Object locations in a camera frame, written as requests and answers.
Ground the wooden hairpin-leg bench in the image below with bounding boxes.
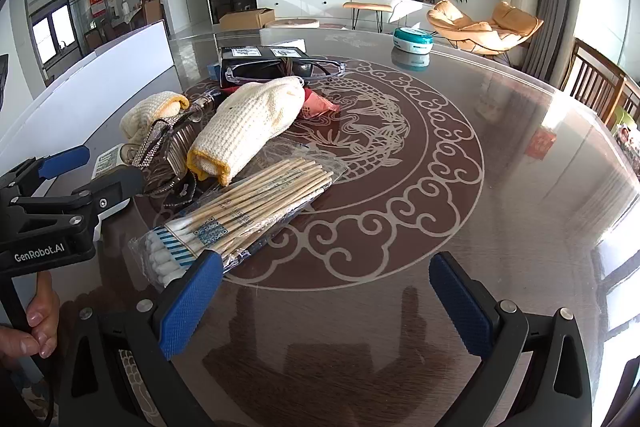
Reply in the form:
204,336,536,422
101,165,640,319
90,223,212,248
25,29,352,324
343,1,392,32

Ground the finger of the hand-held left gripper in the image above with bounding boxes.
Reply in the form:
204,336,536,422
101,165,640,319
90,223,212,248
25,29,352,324
10,167,146,228
0,145,92,196

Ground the wooden dining chair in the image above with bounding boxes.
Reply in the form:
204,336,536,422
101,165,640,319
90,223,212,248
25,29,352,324
560,38,640,128

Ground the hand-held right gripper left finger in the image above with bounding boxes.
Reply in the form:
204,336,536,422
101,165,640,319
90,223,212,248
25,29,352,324
57,251,224,427

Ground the red snack packet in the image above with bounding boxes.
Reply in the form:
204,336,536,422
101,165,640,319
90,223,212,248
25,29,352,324
300,88,341,118

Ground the cream knit work glove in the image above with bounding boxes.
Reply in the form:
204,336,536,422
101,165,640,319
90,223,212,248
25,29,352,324
119,91,191,142
187,76,306,186

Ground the cotton swab packet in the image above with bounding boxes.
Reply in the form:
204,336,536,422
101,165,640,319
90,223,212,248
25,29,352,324
127,146,351,290

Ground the green plastic stool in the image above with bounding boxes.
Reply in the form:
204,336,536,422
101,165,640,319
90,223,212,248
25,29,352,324
612,106,638,128

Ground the white television cabinet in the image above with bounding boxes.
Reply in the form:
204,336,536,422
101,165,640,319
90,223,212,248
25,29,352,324
256,0,436,32

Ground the small printed packet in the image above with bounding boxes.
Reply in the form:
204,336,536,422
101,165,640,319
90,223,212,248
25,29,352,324
92,144,133,180

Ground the cardboard box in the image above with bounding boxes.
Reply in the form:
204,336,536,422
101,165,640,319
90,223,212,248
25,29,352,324
219,8,276,30

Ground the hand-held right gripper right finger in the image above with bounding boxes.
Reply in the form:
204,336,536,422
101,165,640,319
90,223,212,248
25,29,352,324
428,251,593,427

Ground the teal round lidded tub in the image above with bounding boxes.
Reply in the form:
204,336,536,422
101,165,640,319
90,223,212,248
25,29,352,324
392,27,435,54

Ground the person's left hand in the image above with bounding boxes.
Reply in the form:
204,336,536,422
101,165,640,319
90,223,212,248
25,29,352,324
0,272,61,373

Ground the clear claw hair clip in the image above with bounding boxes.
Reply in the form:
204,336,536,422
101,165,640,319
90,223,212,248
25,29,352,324
160,119,201,180

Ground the round beige pouf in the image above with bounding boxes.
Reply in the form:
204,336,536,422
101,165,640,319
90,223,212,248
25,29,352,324
265,18,321,28

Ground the black printed box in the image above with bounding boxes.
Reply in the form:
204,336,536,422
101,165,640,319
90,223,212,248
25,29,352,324
220,46,308,80

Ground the rhinestone bow hair clip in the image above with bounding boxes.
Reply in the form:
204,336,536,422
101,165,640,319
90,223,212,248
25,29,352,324
131,117,198,208

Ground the orange lounge chair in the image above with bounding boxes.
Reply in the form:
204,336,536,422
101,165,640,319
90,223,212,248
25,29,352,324
426,0,545,55

